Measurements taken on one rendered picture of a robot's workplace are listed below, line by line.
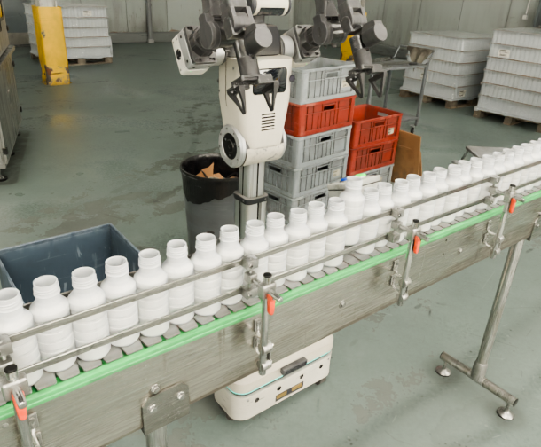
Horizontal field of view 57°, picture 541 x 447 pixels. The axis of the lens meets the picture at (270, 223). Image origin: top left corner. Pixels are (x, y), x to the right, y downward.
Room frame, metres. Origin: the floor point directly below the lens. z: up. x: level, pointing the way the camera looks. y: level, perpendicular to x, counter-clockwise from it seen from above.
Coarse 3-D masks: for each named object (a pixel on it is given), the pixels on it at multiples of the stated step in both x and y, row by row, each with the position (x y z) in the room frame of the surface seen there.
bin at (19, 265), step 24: (48, 240) 1.19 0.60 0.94; (72, 240) 1.23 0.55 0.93; (96, 240) 1.27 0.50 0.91; (120, 240) 1.24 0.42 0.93; (0, 264) 1.05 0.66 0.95; (24, 264) 1.15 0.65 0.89; (48, 264) 1.19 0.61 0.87; (72, 264) 1.23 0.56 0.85; (96, 264) 1.27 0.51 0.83; (24, 288) 1.14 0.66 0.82; (72, 288) 1.22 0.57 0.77
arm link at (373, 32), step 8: (344, 24) 1.76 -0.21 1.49; (368, 24) 1.71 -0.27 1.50; (376, 24) 1.69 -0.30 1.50; (344, 32) 1.76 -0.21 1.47; (352, 32) 1.75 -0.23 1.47; (368, 32) 1.70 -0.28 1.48; (376, 32) 1.68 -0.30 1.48; (384, 32) 1.70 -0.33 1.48; (368, 40) 1.70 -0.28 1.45; (376, 40) 1.68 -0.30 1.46
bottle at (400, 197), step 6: (396, 180) 1.22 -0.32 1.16; (402, 180) 1.23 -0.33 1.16; (396, 186) 1.20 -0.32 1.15; (402, 186) 1.19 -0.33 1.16; (408, 186) 1.20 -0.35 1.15; (396, 192) 1.20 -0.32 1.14; (402, 192) 1.19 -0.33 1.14; (396, 198) 1.19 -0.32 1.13; (402, 198) 1.19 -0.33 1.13; (408, 198) 1.20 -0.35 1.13; (396, 204) 1.18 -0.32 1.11; (402, 204) 1.18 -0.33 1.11; (408, 210) 1.19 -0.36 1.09; (390, 222) 1.19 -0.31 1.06; (390, 228) 1.19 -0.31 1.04; (402, 234) 1.19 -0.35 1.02
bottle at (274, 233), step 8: (272, 216) 0.97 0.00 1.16; (280, 216) 0.97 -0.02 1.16; (272, 224) 0.94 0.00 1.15; (280, 224) 0.95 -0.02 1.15; (264, 232) 0.95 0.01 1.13; (272, 232) 0.94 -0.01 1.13; (280, 232) 0.95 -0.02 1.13; (272, 240) 0.93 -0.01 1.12; (280, 240) 0.93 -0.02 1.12; (272, 256) 0.93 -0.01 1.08; (280, 256) 0.93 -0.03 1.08; (272, 264) 0.93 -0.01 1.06; (280, 264) 0.94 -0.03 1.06; (272, 272) 0.93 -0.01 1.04; (280, 272) 0.94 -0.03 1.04; (280, 280) 0.94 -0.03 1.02
